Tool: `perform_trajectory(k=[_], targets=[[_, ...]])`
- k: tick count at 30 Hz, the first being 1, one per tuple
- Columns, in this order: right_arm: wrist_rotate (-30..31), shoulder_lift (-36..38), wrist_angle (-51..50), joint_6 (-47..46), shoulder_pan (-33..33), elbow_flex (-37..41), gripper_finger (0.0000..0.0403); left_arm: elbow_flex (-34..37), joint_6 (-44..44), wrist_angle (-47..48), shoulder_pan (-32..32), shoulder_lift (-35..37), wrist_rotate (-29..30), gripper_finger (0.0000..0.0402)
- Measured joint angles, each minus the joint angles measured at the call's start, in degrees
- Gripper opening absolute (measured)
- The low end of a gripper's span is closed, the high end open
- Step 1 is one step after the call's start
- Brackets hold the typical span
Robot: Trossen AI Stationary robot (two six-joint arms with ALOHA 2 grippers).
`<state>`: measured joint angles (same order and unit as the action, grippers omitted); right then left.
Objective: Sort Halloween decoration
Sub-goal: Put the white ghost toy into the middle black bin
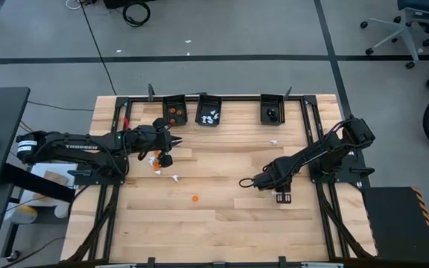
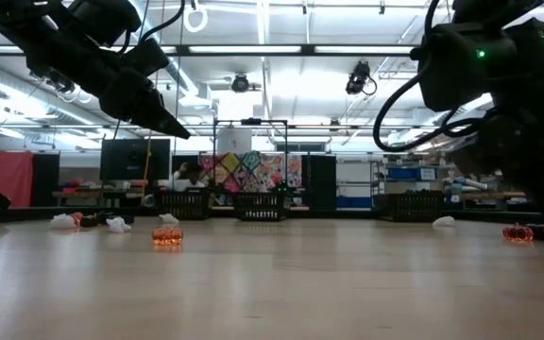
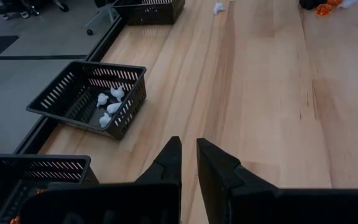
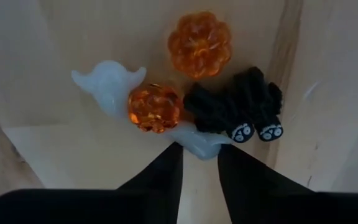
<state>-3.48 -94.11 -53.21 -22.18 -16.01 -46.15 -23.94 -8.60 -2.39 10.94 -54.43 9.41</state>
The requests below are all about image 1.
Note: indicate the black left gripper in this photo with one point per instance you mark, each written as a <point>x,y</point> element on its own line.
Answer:
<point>155,139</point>

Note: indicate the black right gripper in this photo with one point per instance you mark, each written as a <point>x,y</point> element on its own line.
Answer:
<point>278,175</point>

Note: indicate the black slotted plastic basket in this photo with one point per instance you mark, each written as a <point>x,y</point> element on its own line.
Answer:
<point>181,121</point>
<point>205,102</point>
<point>264,102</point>

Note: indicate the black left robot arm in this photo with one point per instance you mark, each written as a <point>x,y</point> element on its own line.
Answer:
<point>73,147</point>

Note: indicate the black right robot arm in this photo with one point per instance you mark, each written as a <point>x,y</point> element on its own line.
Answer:
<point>333,149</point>

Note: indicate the small black plastic spider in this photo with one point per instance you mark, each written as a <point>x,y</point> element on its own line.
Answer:
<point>271,112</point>

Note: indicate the white LED light bar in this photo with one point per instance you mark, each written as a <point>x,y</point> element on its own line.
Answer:
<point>322,265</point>
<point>115,265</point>

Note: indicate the white cup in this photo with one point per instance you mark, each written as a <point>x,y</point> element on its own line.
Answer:
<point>62,210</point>

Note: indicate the white sheet with cardboard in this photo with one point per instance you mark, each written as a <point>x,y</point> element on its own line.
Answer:
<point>41,170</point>

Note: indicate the black desk support beam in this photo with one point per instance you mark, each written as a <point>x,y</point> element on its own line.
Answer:
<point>39,184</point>

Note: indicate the white jug yellow cap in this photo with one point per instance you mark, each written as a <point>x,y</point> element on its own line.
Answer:
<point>22,215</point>

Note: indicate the black aluminium table frame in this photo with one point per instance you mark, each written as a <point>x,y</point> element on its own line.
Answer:
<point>237,98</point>

